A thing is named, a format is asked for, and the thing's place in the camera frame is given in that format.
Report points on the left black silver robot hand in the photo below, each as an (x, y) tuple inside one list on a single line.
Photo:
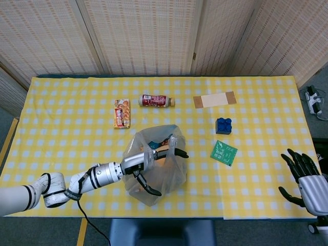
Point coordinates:
[(134, 161)]

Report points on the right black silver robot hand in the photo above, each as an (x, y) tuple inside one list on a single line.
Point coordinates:
[(312, 187)]

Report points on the transparent plastic bag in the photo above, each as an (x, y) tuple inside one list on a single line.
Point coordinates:
[(171, 176)]

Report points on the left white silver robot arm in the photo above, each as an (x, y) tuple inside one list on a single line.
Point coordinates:
[(102, 174)]

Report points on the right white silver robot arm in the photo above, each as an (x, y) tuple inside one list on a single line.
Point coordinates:
[(320, 225)]

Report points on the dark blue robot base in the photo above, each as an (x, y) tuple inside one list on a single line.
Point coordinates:
[(161, 233)]

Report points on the yellow checkered tablecloth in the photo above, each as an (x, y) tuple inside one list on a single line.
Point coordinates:
[(64, 128)]

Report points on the orange snack box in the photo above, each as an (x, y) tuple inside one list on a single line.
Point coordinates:
[(122, 114)]

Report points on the brown label drink bottle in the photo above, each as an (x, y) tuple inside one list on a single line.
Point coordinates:
[(155, 100)]

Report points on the white power strip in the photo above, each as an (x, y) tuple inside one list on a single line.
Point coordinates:
[(313, 101)]

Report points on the green card packet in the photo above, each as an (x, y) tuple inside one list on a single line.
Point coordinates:
[(223, 153)]

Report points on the blue building block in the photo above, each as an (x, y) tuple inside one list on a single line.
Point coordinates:
[(223, 126)]

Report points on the flat beige cardboard piece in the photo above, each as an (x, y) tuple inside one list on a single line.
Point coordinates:
[(214, 100)]

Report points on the small metal screen hinge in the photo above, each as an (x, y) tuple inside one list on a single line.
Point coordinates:
[(194, 56)]

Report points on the woven bamboo screen panel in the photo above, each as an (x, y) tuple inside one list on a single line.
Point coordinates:
[(289, 38), (46, 33), (10, 92), (220, 38), (143, 33)]

